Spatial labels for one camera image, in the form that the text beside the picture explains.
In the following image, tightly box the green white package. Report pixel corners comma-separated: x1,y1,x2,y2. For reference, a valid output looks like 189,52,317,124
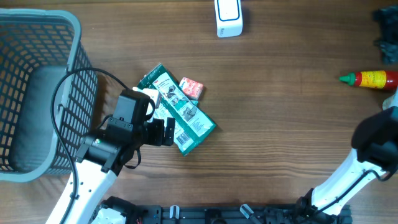
137,64,216,156

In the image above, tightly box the small red white box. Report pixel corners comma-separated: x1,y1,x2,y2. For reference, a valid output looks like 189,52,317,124
179,77,204,100

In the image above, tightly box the red yellow sauce bottle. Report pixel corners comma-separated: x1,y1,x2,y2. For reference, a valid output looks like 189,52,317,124
339,70,397,90

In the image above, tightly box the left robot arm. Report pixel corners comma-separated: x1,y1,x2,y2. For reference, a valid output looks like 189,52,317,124
47,90,175,223

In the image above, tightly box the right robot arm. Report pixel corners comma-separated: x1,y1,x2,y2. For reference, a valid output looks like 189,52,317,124
290,5,397,223

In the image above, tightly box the white barcode scanner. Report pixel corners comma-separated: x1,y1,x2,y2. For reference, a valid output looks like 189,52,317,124
214,0,243,38

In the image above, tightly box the grey plastic mesh basket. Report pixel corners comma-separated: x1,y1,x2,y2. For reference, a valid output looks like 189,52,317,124
1,9,98,182

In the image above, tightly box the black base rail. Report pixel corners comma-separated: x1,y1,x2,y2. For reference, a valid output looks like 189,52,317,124
102,203,352,224

